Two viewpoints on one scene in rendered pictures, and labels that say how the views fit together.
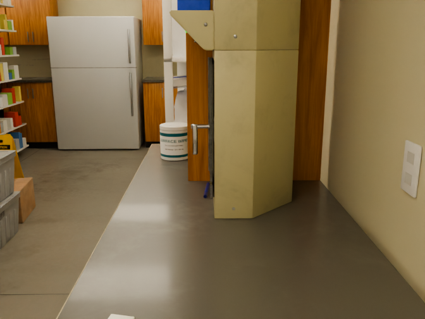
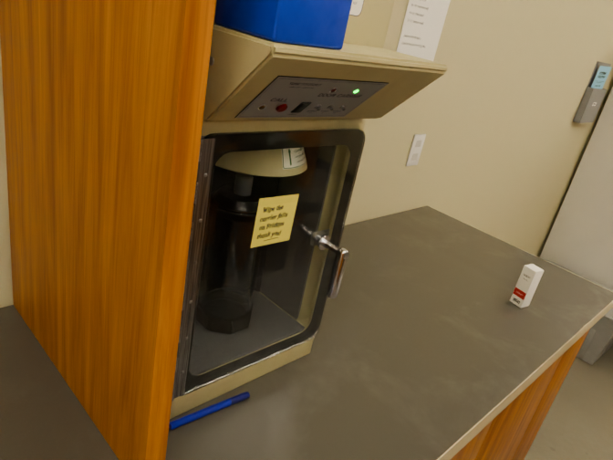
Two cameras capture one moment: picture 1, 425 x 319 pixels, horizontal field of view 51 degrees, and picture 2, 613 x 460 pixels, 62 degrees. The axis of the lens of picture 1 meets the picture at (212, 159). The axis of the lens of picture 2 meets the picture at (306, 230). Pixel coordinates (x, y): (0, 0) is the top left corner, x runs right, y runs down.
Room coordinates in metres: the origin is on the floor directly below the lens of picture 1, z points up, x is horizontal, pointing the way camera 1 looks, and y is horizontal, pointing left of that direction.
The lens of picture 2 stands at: (1.83, 0.49, 1.55)
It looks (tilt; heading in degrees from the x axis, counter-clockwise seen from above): 24 degrees down; 222
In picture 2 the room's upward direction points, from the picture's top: 12 degrees clockwise
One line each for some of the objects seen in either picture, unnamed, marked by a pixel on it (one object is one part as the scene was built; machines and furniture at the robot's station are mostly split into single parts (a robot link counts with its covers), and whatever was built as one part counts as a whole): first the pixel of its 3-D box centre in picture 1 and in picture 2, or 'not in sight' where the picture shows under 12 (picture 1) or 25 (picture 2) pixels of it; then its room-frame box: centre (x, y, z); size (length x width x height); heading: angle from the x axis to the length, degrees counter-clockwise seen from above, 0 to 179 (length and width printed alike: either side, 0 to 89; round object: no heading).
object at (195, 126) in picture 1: (200, 138); (330, 267); (1.24, 0.03, 1.17); 0.05 x 0.03 x 0.10; 90
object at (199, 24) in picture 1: (193, 32); (333, 88); (1.35, 0.05, 1.46); 0.32 x 0.12 x 0.10; 1
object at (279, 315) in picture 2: (210, 123); (272, 259); (1.35, 0.01, 1.19); 0.30 x 0.01 x 0.40; 0
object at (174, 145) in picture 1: (174, 140); not in sight; (1.91, 0.17, 1.02); 0.13 x 0.13 x 0.15
